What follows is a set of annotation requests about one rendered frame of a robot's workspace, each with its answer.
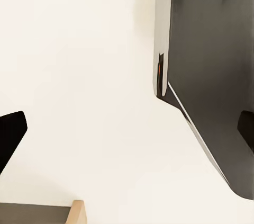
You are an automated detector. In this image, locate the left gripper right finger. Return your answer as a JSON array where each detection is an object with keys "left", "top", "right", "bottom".
[{"left": 237, "top": 110, "right": 254, "bottom": 153}]

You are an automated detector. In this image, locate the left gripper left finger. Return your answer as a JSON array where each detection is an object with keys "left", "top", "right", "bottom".
[{"left": 0, "top": 111, "right": 28, "bottom": 174}]

